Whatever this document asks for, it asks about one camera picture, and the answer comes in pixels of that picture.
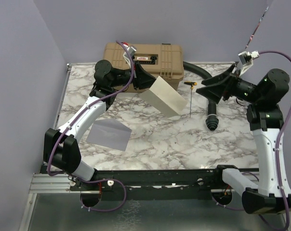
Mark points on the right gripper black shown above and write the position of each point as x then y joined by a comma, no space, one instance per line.
215,92

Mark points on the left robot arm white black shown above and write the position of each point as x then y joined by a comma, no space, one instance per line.
61,146

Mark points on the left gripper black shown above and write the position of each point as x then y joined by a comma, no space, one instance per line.
144,79

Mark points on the aluminium frame rail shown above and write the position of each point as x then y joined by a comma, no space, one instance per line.
43,183

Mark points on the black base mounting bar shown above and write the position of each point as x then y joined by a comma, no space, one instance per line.
152,185

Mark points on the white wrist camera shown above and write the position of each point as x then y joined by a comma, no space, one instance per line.
246,61
128,55

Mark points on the grey envelope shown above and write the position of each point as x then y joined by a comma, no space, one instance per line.
109,133

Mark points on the tan plastic tool case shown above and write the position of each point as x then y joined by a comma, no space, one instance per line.
164,60

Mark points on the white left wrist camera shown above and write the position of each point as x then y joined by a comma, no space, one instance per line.
128,55

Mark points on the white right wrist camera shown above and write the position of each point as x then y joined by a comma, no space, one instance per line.
246,61

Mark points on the yellow black T-handle hex key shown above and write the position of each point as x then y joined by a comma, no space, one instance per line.
192,85

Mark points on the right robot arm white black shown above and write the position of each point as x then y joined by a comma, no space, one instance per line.
265,118

